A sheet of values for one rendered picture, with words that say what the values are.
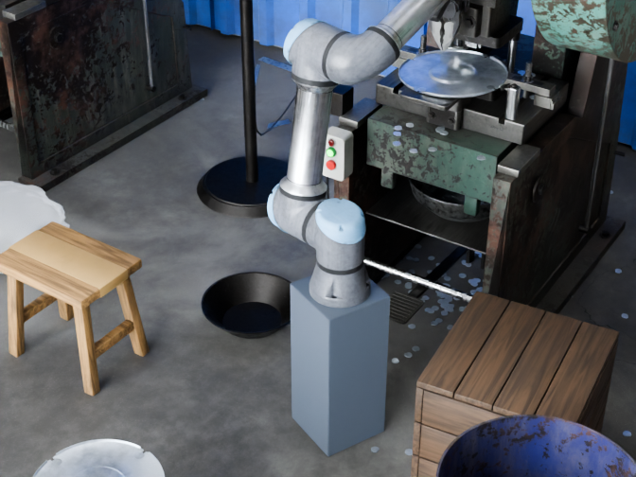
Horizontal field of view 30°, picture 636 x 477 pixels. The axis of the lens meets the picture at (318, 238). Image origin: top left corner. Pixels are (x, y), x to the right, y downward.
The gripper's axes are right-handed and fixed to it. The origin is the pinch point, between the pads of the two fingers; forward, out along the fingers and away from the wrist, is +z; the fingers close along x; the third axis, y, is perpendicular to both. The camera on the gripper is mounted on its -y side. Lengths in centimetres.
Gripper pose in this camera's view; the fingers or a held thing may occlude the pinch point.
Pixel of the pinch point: (442, 46)
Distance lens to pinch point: 309.3
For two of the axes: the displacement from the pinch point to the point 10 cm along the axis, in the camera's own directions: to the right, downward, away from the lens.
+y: 5.4, -4.8, 7.0
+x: -8.4, -3.0, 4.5
